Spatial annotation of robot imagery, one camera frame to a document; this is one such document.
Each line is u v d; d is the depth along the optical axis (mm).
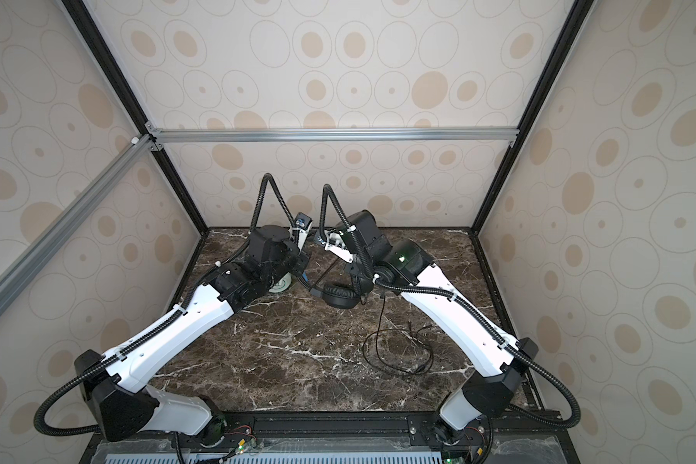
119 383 393
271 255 537
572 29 700
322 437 731
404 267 441
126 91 802
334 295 686
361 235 472
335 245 574
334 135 918
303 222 606
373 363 853
